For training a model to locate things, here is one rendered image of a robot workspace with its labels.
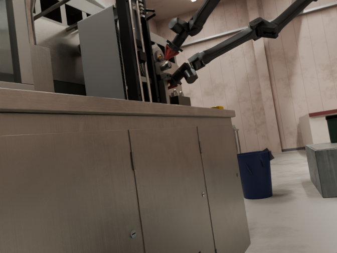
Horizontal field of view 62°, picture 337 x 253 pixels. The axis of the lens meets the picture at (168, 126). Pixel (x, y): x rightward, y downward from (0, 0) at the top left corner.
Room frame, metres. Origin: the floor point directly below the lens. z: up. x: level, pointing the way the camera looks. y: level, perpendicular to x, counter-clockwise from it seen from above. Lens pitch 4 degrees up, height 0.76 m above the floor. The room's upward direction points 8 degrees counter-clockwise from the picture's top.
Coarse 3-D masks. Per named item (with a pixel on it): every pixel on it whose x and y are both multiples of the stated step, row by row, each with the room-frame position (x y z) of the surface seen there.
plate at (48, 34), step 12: (36, 24) 1.29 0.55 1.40; (48, 24) 1.35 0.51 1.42; (36, 36) 1.28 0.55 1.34; (48, 36) 1.34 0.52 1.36; (60, 36) 1.40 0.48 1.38; (72, 36) 1.47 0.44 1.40; (60, 48) 1.40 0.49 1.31; (72, 48) 1.46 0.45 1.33; (60, 60) 1.39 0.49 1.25; (72, 60) 1.46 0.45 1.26; (60, 72) 1.38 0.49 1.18; (72, 72) 1.45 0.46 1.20; (168, 72) 2.34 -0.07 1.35; (84, 84) 1.51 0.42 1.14; (168, 84) 2.32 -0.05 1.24
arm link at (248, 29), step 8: (256, 24) 1.44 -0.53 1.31; (240, 32) 1.50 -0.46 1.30; (248, 32) 1.47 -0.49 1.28; (224, 40) 1.52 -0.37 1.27; (232, 40) 1.49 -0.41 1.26; (240, 40) 1.49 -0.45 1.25; (248, 40) 1.51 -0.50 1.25; (216, 48) 1.51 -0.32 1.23; (224, 48) 1.50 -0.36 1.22; (232, 48) 1.52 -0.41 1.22; (200, 56) 1.52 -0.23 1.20; (208, 56) 1.51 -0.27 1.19; (216, 56) 1.53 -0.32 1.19; (192, 64) 1.55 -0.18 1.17; (200, 64) 1.54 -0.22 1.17
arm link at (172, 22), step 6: (168, 24) 1.45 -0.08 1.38; (174, 24) 1.42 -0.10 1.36; (180, 24) 1.42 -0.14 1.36; (186, 24) 1.46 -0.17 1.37; (174, 30) 1.45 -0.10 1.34; (180, 30) 1.45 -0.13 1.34; (186, 30) 1.45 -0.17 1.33; (192, 30) 1.43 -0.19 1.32; (198, 30) 1.44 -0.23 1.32; (192, 36) 1.48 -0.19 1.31
